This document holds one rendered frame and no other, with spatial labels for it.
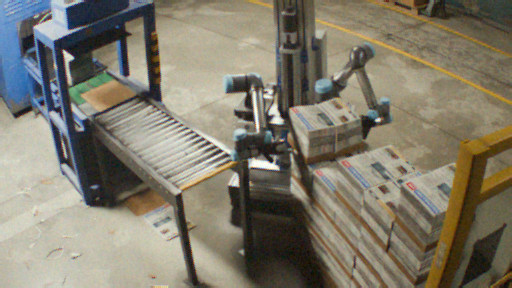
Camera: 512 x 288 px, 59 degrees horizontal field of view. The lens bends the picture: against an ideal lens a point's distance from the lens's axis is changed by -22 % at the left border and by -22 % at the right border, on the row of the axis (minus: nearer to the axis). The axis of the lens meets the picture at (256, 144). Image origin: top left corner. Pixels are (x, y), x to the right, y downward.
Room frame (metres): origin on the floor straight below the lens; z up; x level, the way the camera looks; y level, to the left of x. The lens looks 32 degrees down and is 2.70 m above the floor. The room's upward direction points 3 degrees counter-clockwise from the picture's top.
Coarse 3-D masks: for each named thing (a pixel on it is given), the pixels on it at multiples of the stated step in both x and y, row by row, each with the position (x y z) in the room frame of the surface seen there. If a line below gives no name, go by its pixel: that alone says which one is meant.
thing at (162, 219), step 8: (160, 208) 3.43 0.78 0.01; (168, 208) 3.43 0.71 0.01; (144, 216) 3.33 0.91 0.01; (152, 216) 3.33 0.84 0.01; (160, 216) 3.33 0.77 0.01; (168, 216) 3.33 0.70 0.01; (152, 224) 3.23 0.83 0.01; (160, 224) 3.23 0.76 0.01; (168, 224) 3.23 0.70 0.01; (192, 224) 3.22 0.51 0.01; (160, 232) 3.13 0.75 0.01; (168, 232) 3.13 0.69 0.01; (176, 232) 3.13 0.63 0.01
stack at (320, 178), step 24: (312, 168) 2.71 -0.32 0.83; (336, 168) 2.69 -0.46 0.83; (312, 192) 2.69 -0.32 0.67; (312, 216) 2.66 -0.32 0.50; (336, 216) 2.40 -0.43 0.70; (312, 240) 2.66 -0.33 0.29; (336, 240) 2.36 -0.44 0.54; (360, 240) 2.14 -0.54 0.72; (336, 264) 2.34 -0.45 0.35; (360, 264) 2.10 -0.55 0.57; (384, 264) 1.89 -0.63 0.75
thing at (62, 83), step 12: (60, 36) 3.53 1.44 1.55; (60, 48) 3.51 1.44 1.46; (60, 60) 3.49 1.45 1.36; (60, 72) 3.48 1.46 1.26; (60, 84) 3.47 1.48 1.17; (60, 96) 3.49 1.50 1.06; (72, 120) 3.51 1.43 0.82; (72, 132) 3.49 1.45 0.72; (72, 144) 3.48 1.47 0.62; (72, 156) 3.50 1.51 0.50; (84, 180) 3.50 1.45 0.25; (84, 192) 3.48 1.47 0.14
